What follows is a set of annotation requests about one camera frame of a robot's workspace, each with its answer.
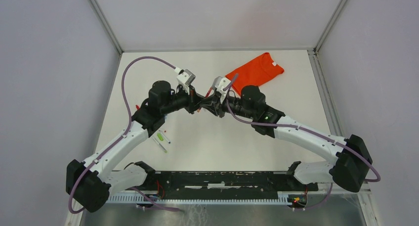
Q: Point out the thin green-tip pen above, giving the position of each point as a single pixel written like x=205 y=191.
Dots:
x=157 y=142

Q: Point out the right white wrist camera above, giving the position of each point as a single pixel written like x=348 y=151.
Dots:
x=221 y=85

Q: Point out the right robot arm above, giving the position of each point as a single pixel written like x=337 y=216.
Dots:
x=346 y=161

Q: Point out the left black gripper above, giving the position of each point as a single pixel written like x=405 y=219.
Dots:
x=193 y=100

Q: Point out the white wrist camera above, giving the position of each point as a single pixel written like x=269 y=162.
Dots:
x=221 y=85
x=184 y=78

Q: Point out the thin blue-tip pen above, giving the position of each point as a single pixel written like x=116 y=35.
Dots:
x=163 y=133

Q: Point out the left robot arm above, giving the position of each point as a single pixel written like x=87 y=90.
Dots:
x=92 y=181

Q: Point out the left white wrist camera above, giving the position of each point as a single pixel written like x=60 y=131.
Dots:
x=184 y=78

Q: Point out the folded orange cloth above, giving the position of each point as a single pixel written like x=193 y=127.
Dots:
x=256 y=72

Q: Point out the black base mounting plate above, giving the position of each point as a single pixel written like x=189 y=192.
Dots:
x=182 y=185

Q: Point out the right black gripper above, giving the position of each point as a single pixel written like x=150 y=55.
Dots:
x=213 y=104

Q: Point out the green pen cap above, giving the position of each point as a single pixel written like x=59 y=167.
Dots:
x=160 y=137

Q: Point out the red orange pen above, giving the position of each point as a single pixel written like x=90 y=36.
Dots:
x=209 y=92

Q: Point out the white slotted cable duct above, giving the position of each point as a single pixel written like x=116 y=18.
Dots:
x=131 y=197

